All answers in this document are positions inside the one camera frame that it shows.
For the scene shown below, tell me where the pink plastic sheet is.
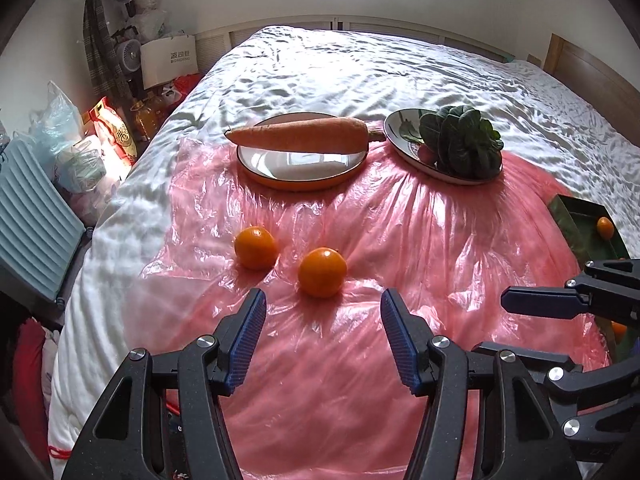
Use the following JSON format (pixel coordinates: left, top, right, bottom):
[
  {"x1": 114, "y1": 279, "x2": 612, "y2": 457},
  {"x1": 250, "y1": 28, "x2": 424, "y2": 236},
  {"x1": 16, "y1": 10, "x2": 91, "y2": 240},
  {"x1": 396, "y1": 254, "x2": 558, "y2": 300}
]
[{"x1": 122, "y1": 141, "x2": 610, "y2": 479}]

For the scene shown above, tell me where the large orange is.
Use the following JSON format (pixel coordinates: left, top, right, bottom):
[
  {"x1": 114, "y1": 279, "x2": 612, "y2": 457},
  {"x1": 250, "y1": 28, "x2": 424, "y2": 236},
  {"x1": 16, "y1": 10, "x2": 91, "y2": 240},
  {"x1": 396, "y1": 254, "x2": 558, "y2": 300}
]
[
  {"x1": 611, "y1": 322, "x2": 627, "y2": 344},
  {"x1": 597, "y1": 217, "x2": 615, "y2": 240}
]

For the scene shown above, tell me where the small orange far left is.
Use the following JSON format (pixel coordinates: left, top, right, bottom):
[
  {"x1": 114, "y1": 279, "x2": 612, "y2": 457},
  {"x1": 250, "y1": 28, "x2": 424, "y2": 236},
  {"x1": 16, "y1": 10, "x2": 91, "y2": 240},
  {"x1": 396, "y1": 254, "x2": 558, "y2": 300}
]
[{"x1": 233, "y1": 226, "x2": 279, "y2": 271}]

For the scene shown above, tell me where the light blue suitcase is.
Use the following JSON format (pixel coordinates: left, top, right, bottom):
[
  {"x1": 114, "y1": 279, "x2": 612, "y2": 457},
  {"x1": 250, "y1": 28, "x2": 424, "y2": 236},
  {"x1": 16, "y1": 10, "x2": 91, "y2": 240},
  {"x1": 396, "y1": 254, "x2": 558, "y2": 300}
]
[{"x1": 1, "y1": 139, "x2": 86, "y2": 304}]

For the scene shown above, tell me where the green leafy vegetable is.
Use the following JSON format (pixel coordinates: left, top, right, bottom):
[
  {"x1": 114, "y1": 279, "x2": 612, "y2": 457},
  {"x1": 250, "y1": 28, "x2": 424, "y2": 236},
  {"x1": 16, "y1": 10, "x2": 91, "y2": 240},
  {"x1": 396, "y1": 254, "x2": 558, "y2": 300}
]
[{"x1": 419, "y1": 105, "x2": 503, "y2": 181}]

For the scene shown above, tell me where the green rectangular tray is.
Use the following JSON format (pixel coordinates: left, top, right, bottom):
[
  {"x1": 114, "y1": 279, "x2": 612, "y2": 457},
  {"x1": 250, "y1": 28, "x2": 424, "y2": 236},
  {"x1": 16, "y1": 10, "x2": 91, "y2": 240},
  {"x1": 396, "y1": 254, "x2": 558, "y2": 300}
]
[{"x1": 548, "y1": 194, "x2": 632, "y2": 362}]

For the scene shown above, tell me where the plaid hanging scarf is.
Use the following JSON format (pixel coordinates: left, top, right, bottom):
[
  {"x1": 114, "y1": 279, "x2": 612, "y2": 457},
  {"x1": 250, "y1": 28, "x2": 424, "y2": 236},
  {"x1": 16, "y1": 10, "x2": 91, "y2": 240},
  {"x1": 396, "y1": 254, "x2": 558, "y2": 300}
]
[{"x1": 82, "y1": 0, "x2": 132, "y2": 107}]

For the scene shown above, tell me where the clear plastic bag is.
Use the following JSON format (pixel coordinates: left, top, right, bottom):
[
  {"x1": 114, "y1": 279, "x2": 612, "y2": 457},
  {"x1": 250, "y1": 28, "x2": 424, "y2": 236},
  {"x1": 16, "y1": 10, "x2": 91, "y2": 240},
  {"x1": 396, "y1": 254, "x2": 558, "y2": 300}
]
[{"x1": 28, "y1": 80, "x2": 82, "y2": 180}]

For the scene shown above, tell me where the small orange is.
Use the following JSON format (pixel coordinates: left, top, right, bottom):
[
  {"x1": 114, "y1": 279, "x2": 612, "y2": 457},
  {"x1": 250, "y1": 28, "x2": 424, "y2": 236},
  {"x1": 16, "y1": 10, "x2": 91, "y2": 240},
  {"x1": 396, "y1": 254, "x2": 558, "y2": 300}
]
[
  {"x1": 297, "y1": 247, "x2": 348, "y2": 299},
  {"x1": 233, "y1": 226, "x2": 279, "y2": 271}
]

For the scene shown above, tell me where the wooden headboard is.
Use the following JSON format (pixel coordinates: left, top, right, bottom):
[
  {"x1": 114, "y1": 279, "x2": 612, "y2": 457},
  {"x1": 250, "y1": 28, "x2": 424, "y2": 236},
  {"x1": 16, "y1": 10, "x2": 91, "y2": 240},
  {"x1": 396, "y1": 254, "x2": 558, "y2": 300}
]
[{"x1": 544, "y1": 34, "x2": 640, "y2": 145}]

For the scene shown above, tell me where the large carrot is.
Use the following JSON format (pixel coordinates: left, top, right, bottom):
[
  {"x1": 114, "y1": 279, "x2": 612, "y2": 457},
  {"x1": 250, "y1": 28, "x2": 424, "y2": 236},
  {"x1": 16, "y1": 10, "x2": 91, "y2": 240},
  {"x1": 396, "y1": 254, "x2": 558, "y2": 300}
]
[{"x1": 224, "y1": 117, "x2": 385, "y2": 155}]

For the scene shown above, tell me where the lower white fan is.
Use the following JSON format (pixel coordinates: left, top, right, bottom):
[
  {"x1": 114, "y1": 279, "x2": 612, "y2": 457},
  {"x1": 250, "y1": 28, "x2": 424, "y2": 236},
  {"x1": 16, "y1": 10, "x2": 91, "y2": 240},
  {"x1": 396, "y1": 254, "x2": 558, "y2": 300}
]
[{"x1": 116, "y1": 39, "x2": 141, "y2": 75}]

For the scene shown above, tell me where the white paper shopping bag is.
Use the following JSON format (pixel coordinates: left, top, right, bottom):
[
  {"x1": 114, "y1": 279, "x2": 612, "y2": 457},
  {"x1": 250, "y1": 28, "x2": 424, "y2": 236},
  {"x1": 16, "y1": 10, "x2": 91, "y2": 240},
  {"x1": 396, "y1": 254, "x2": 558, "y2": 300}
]
[{"x1": 140, "y1": 35, "x2": 198, "y2": 89}]

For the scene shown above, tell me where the orange rimmed plate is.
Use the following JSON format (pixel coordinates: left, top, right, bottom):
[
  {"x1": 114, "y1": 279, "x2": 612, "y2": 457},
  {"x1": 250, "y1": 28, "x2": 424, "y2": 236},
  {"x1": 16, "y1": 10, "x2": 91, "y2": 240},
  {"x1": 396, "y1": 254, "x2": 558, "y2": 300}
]
[{"x1": 234, "y1": 112, "x2": 369, "y2": 192}]

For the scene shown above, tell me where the red radish on plate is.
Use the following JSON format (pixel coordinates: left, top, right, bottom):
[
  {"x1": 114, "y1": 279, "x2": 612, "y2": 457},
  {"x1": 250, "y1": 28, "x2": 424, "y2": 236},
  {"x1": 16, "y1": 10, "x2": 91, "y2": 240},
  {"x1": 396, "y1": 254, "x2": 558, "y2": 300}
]
[{"x1": 418, "y1": 144, "x2": 438, "y2": 166}]

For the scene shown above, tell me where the orange red snack bag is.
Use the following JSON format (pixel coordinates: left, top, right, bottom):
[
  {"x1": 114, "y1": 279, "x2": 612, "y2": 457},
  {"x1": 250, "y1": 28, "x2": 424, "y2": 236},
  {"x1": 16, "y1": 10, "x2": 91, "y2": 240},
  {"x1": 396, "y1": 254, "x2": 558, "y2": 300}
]
[{"x1": 89, "y1": 98, "x2": 138, "y2": 165}]

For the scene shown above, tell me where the white dark-rimmed plate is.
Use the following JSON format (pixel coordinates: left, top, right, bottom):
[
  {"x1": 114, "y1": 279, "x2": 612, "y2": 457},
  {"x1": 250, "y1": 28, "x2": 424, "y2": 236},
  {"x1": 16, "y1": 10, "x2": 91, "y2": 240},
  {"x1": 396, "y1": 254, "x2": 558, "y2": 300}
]
[{"x1": 384, "y1": 107, "x2": 502, "y2": 185}]

